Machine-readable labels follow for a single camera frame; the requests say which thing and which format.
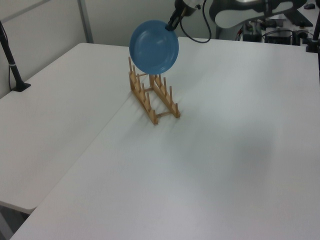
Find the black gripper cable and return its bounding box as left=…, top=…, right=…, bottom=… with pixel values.
left=179, top=0, right=213, bottom=44

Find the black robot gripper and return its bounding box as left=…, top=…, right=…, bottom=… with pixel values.
left=164, top=0, right=204, bottom=32

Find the blue round plate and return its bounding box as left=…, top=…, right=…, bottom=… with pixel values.
left=129, top=19, right=180, bottom=75

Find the black camera stand with cable tie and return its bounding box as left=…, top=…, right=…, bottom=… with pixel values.
left=0, top=19, right=32, bottom=92

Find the wooden plate rack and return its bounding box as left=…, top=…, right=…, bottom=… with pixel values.
left=127, top=56, right=182, bottom=126

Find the black clamp stand pole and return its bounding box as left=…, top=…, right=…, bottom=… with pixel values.
left=305, top=17, right=320, bottom=53

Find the black keyboard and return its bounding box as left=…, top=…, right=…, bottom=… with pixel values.
left=287, top=10, right=314, bottom=28

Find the black electronics box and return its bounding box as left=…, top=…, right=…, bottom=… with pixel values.
left=264, top=29, right=294, bottom=45

